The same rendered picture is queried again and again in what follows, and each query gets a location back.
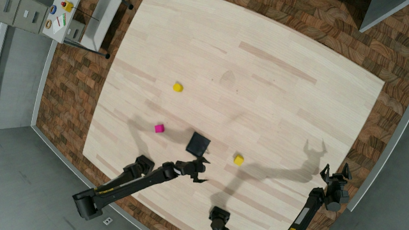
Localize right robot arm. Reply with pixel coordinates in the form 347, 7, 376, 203
208, 185, 350, 230

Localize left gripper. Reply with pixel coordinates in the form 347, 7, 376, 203
190, 157, 210, 183

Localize yellow cube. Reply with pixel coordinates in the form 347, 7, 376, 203
234, 155, 244, 166

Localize yellow cylinder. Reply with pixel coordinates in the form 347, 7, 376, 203
173, 84, 183, 92

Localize magenta cube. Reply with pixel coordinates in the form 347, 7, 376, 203
155, 125, 165, 133

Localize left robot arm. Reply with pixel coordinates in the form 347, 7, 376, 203
72, 157, 206, 220

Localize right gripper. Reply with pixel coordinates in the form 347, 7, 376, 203
320, 163, 352, 185

